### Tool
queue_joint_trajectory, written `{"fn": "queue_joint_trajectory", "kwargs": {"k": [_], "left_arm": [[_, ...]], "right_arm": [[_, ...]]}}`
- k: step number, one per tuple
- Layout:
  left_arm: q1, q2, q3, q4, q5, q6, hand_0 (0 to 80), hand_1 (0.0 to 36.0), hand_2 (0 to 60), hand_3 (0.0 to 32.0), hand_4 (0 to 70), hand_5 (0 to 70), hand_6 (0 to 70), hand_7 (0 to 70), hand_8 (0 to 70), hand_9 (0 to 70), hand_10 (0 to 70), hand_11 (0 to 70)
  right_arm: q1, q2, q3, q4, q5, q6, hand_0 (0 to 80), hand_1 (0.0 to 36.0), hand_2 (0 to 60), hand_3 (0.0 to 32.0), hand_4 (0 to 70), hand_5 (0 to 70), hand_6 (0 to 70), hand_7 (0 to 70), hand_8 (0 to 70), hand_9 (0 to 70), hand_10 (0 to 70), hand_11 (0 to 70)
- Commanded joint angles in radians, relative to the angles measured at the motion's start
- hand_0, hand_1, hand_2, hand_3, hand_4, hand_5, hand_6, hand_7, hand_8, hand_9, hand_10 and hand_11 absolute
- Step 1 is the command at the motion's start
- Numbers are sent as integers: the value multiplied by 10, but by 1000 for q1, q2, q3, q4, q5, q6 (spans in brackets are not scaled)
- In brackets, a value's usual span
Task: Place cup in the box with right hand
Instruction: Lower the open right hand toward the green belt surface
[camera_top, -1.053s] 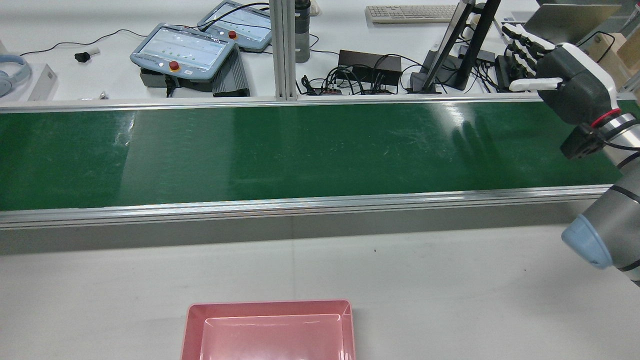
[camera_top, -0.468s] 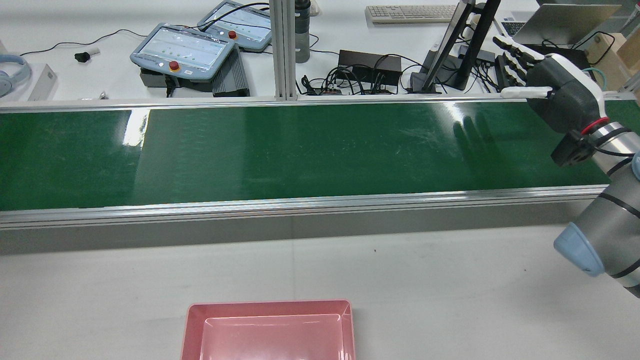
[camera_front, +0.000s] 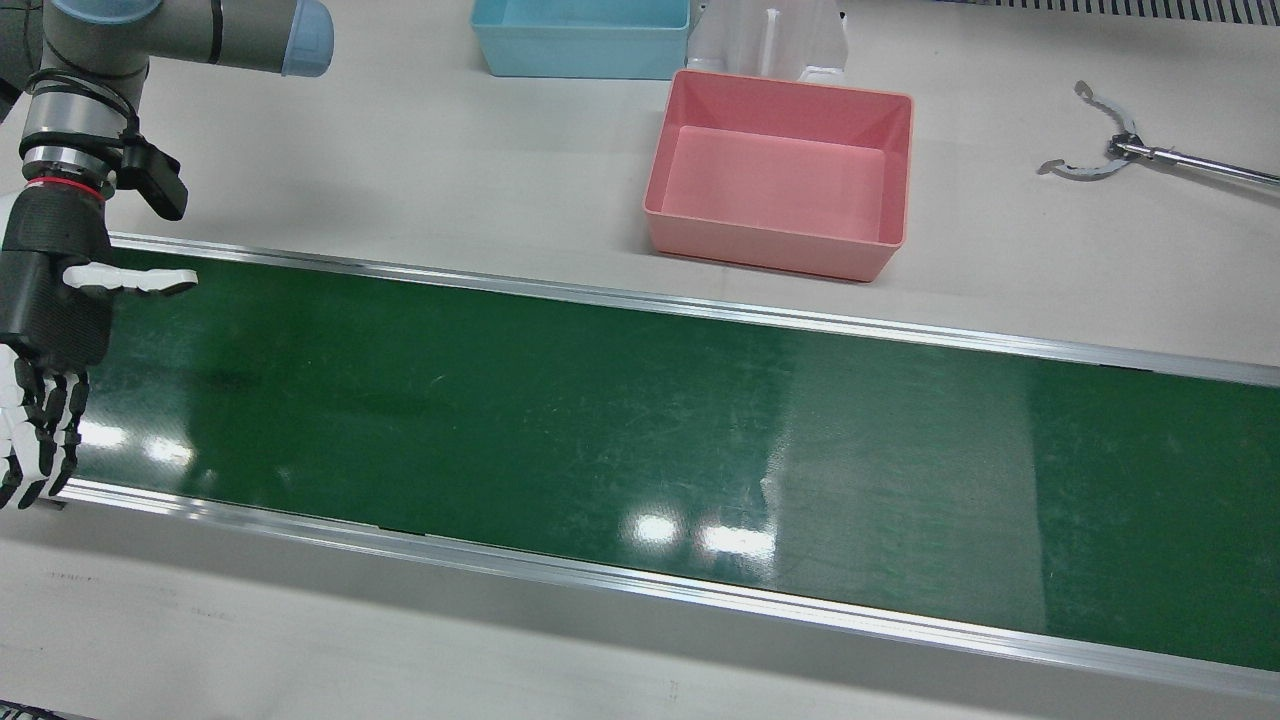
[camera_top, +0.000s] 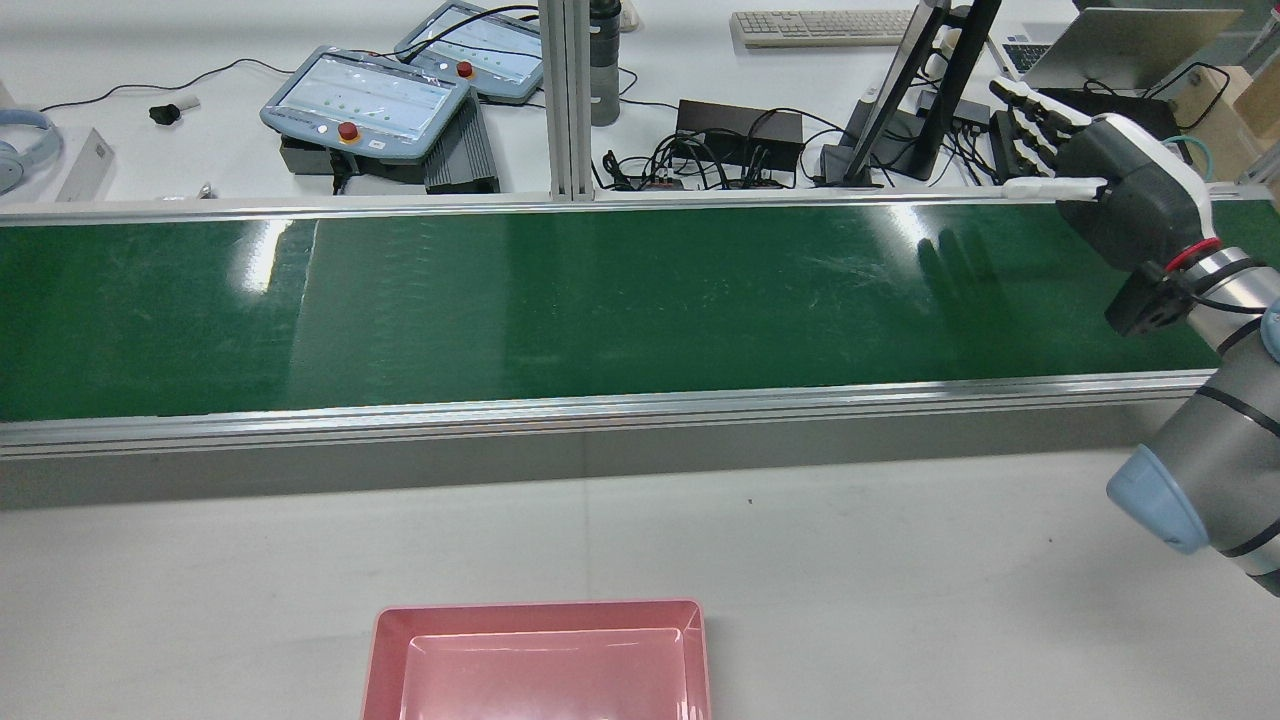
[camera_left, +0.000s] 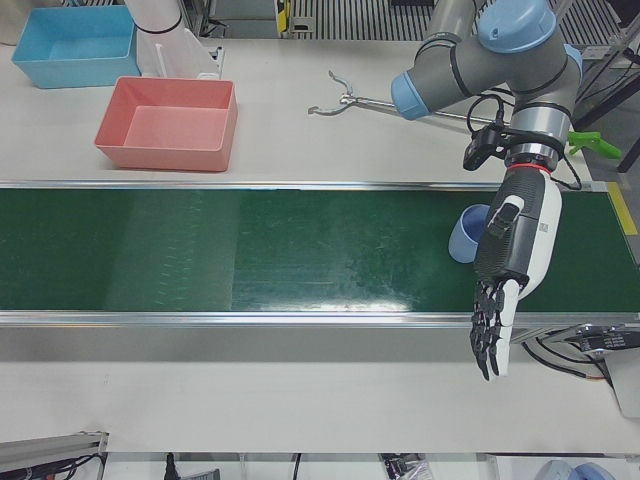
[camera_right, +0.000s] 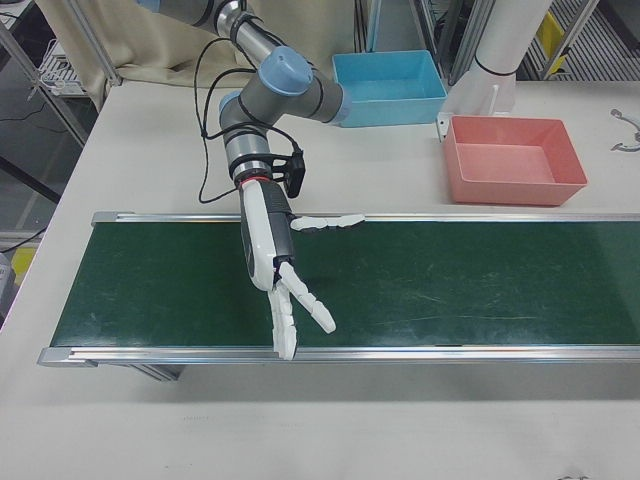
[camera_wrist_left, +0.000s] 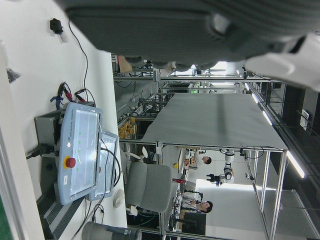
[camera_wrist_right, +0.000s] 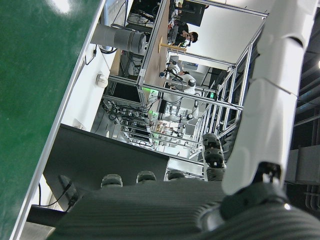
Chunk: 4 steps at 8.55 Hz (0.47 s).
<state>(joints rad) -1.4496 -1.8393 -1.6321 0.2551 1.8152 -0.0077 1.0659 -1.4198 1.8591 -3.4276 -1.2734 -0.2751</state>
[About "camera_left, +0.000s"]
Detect robot hand grey white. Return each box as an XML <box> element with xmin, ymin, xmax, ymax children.
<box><xmin>468</xmin><ymin>167</ymin><xmax>565</xmax><ymax>384</ymax></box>

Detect light blue plastic cup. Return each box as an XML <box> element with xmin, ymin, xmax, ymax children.
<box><xmin>448</xmin><ymin>203</ymin><xmax>491</xmax><ymax>265</ymax></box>

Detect pink plastic box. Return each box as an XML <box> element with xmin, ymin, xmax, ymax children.
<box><xmin>93</xmin><ymin>75</ymin><xmax>238</xmax><ymax>174</ymax></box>

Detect blue plastic box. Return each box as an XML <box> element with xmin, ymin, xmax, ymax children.
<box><xmin>10</xmin><ymin>4</ymin><xmax>139</xmax><ymax>90</ymax></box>

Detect black labelled device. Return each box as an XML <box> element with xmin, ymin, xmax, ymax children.
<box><xmin>574</xmin><ymin>322</ymin><xmax>640</xmax><ymax>354</ymax></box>

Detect black tripod stand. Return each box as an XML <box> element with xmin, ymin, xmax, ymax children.
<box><xmin>569</xmin><ymin>29</ymin><xmax>640</xmax><ymax>174</ymax></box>

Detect grey metal plate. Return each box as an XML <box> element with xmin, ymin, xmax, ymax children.
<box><xmin>604</xmin><ymin>349</ymin><xmax>640</xmax><ymax>419</ymax></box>

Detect light blue rounded object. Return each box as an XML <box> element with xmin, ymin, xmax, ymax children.
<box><xmin>574</xmin><ymin>460</ymin><xmax>621</xmax><ymax>480</ymax></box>
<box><xmin>542</xmin><ymin>459</ymin><xmax>576</xmax><ymax>480</ymax></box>

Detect clear bag of parts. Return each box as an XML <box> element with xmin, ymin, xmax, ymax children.
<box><xmin>379</xmin><ymin>452</ymin><xmax>431</xmax><ymax>480</ymax></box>

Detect ribbed metal floor grate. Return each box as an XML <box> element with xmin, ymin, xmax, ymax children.
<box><xmin>292</xmin><ymin>0</ymin><xmax>436</xmax><ymax>41</ymax></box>

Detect aluminium profile bar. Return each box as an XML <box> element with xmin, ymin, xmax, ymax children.
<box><xmin>0</xmin><ymin>429</ymin><xmax>110</xmax><ymax>480</ymax></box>

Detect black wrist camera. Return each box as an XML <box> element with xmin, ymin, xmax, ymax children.
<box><xmin>462</xmin><ymin>124</ymin><xmax>506</xmax><ymax>171</ymax></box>

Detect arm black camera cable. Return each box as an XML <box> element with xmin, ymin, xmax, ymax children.
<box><xmin>466</xmin><ymin>91</ymin><xmax>584</xmax><ymax>192</ymax></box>

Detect metal reacher grabber green handle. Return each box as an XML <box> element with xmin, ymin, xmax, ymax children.
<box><xmin>307</xmin><ymin>70</ymin><xmax>624</xmax><ymax>161</ymax></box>

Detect green conveyor belt aluminium frame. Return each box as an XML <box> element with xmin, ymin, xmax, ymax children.
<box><xmin>0</xmin><ymin>178</ymin><xmax>640</xmax><ymax>362</ymax></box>

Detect yellow black striped post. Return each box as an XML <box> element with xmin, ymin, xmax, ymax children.
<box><xmin>275</xmin><ymin>0</ymin><xmax>294</xmax><ymax>36</ymax></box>

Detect white cylindrical post with bracket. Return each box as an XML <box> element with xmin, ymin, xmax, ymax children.
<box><xmin>124</xmin><ymin>0</ymin><xmax>224</xmax><ymax>81</ymax></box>

